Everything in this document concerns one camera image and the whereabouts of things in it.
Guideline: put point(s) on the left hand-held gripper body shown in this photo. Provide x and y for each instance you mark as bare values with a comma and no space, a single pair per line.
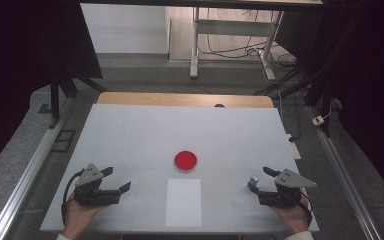
93,195

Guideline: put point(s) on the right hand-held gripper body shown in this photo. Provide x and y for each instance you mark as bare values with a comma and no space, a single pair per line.
285,196

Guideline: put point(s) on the blue stamp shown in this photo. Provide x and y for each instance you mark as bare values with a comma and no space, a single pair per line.
253,181

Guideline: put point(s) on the round red ink pad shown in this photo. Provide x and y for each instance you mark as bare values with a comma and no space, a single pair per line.
185,160

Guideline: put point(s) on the person's right hand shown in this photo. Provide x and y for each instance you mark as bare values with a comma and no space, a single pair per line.
295,218

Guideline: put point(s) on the person's left hand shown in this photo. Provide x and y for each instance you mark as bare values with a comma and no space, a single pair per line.
76,218

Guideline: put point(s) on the large black floor plate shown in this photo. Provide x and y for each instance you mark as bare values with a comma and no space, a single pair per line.
63,140

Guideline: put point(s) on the white table cover board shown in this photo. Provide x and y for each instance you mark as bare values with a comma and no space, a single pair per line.
146,133

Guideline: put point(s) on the white paper sheet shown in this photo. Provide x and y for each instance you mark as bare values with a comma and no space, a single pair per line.
183,203

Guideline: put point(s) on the white plug adapter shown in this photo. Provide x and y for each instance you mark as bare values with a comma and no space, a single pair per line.
318,120

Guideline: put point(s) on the small black floor plate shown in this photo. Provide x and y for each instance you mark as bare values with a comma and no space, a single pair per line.
45,108

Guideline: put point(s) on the black metal stand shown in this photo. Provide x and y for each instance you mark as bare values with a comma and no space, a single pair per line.
55,100

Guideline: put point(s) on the black curtain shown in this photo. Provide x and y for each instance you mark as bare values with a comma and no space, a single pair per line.
373,66
20,50

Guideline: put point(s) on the aluminium floor rail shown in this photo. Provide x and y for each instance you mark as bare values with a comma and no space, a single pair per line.
30,170
343,170

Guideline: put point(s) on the white metal desk frame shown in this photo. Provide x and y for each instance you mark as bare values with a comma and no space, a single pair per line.
233,27

